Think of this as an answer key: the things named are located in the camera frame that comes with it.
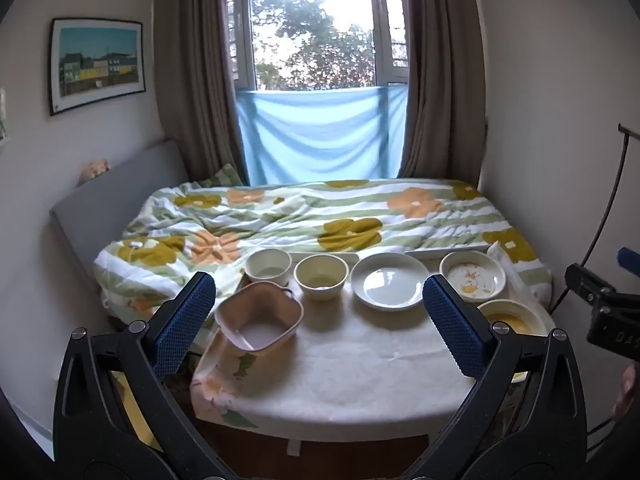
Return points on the pink square bowl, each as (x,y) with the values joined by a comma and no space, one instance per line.
(260,322)

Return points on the cream bowl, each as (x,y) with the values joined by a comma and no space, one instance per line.
(320,275)

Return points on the green checked pillow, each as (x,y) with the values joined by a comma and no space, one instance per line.
(226,175)

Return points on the brown curtain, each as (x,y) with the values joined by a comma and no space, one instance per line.
(195,70)
(445,70)

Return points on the window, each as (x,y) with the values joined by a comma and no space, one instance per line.
(315,25)

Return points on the framed landscape picture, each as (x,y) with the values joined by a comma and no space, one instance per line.
(97,62)

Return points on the white table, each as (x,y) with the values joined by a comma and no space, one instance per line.
(325,437)

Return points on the plain white plate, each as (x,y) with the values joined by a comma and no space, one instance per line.
(387,280)

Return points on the white ribbed bowl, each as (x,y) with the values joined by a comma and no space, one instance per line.
(268,262)

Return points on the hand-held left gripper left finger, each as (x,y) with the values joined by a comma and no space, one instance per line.
(184,327)

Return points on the grey padded headboard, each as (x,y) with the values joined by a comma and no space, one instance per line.
(100,210)

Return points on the small plush toy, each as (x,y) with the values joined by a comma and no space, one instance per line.
(95,169)

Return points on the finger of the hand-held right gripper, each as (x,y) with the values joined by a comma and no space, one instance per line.
(587,282)
(629,259)

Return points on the light blue cloth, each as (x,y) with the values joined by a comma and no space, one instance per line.
(320,135)

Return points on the person's right hand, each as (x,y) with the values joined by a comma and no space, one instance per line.
(627,392)

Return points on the floral striped blanket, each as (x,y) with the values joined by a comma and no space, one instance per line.
(300,220)

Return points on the yellow rimmed bowl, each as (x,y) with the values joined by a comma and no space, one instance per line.
(505,317)

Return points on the white floral tablecloth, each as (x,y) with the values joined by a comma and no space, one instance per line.
(360,365)

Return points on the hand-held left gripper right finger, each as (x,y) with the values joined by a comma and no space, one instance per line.
(457,330)

